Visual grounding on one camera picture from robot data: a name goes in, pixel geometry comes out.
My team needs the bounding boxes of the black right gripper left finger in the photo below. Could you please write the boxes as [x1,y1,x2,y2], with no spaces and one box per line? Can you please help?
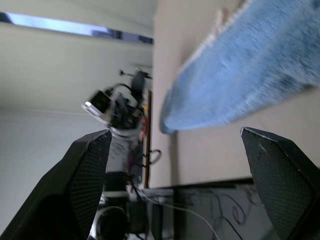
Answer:
[0,129,113,240]

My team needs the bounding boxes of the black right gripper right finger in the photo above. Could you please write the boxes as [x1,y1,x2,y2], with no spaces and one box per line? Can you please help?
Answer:
[240,126,320,240]

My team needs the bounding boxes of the blue towel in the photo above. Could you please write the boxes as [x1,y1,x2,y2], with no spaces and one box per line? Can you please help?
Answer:
[159,0,320,135]

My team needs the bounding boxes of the black glossy panel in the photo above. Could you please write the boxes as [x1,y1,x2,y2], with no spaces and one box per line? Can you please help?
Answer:
[149,177,281,240]

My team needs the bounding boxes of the black cable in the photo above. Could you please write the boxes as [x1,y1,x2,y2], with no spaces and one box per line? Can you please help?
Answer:
[139,148,162,168]

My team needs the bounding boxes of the brown wooden post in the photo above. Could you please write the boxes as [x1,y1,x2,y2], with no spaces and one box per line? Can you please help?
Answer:
[143,89,153,189]

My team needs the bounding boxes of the white cable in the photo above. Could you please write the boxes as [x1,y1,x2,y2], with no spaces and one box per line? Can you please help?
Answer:
[139,192,221,240]

